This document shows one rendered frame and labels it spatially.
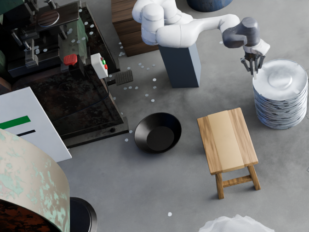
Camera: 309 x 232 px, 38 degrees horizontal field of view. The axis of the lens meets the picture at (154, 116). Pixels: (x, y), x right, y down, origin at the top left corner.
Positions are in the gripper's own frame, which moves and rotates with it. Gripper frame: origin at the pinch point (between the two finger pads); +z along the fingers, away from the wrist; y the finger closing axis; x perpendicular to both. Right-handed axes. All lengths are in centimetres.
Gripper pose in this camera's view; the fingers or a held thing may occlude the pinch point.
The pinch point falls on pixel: (254, 73)
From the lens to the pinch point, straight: 247.5
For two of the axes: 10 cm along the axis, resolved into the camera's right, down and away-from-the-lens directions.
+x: 1.0, 8.0, -5.9
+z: 2.4, 5.6, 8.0
